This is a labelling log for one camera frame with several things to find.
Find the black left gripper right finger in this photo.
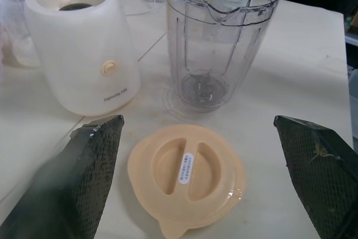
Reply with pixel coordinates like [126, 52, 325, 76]
[273, 115, 358, 239]

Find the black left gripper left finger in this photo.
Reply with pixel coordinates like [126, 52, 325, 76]
[0, 114, 125, 239]

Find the cream blender lid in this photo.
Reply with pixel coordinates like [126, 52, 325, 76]
[127, 123, 247, 239]

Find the white blender base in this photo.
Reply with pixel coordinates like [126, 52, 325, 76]
[23, 0, 142, 116]

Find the clear blender jar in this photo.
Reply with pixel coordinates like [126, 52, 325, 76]
[163, 0, 282, 114]

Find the clear plastic bottle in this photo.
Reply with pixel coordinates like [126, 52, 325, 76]
[0, 0, 41, 68]

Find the white power cable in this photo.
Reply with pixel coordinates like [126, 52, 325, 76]
[123, 0, 159, 17]

